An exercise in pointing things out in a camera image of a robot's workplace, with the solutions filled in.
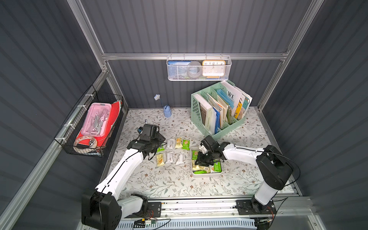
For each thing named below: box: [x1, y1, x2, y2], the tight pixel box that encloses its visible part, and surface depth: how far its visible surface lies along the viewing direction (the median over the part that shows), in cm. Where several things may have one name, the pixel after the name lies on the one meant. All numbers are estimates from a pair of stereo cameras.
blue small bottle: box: [153, 93, 173, 118], surface depth 112 cm
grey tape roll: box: [186, 60, 203, 79], surface depth 89 cm
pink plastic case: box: [80, 102, 113, 138], surface depth 74 cm
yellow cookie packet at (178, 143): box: [174, 137, 184, 149], surface depth 100 cm
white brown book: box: [193, 93, 213, 131], surface depth 91 cm
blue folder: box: [212, 106, 221, 135], surface depth 90 cm
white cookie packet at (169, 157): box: [165, 151, 174, 164], surface depth 93 cm
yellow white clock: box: [202, 59, 227, 77], surface depth 90 cm
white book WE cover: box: [221, 80, 242, 117], surface depth 98 cm
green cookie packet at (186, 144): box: [182, 139, 191, 151], surface depth 99 cm
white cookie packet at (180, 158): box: [175, 152, 185, 165], surface depth 93 cm
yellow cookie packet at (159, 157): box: [156, 153, 166, 167], surface depth 91 cm
